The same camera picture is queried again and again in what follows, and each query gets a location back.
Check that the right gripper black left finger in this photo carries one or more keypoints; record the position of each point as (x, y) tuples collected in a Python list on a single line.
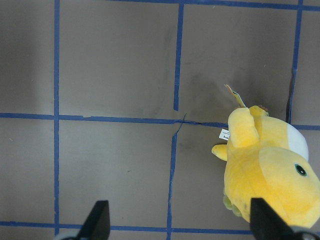
[(97, 224)]

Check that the yellow plush dinosaur toy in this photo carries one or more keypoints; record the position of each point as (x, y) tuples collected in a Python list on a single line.
[(268, 158)]

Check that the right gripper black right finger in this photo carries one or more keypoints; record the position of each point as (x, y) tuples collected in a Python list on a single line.
[(265, 223)]

